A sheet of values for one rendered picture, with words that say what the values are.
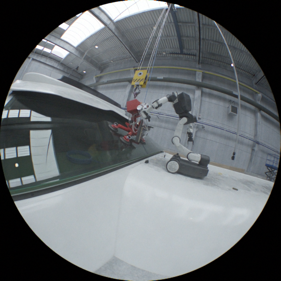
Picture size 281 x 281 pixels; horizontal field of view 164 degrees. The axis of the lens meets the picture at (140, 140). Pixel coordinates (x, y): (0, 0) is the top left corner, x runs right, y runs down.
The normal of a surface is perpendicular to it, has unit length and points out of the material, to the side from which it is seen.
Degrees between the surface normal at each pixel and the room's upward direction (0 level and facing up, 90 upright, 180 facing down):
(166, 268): 50
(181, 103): 104
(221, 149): 90
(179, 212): 40
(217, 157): 90
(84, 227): 57
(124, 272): 0
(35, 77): 90
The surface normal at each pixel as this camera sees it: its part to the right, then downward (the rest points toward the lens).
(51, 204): 0.81, -0.42
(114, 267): 0.24, -0.97
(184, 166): -0.41, -0.04
